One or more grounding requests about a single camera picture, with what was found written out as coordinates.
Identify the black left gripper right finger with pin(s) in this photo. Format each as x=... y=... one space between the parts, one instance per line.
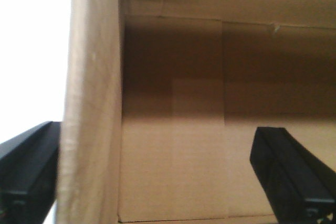
x=299 y=187

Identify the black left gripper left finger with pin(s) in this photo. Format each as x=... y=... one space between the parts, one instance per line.
x=29 y=174

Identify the brown cardboard box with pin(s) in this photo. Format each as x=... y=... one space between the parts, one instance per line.
x=164 y=96

